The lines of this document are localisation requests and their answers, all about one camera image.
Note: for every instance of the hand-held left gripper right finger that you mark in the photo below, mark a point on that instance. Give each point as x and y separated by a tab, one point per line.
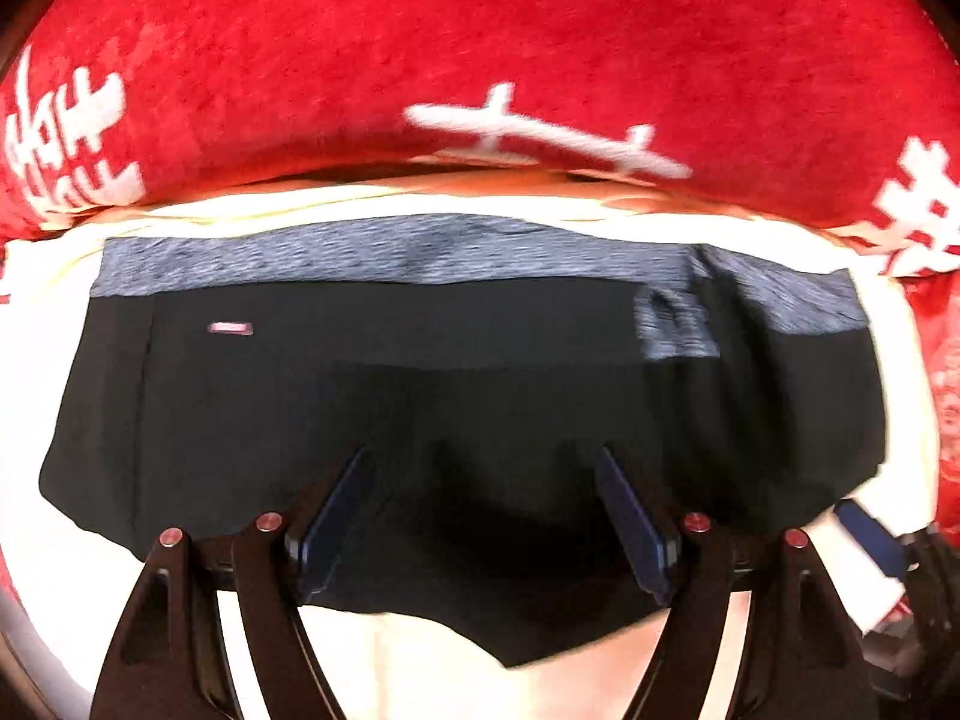
637	532

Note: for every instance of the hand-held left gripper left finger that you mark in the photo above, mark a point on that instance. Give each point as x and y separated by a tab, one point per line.
330	532

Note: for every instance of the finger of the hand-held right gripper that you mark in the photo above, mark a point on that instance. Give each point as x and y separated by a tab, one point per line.
870	540

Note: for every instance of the black pants with blue trim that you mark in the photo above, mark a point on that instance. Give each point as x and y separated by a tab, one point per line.
465	390

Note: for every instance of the red embroidered pillow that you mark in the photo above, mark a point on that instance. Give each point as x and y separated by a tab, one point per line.
943	367

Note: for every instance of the red blanket with white characters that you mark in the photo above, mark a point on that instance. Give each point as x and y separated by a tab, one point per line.
465	52

